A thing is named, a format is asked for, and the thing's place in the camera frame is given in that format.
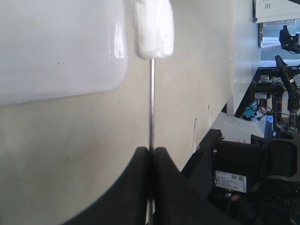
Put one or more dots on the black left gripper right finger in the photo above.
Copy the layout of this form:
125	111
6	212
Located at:
176	203

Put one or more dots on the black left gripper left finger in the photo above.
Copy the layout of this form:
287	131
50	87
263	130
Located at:
125	202

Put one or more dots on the thin metal skewer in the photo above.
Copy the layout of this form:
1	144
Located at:
151	132

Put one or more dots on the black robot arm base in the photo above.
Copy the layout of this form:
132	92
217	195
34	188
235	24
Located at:
262	167

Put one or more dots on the white rectangular plastic tray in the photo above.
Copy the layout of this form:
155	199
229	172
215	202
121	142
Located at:
60	48

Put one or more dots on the white background cabinet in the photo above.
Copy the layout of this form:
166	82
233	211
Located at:
275	10

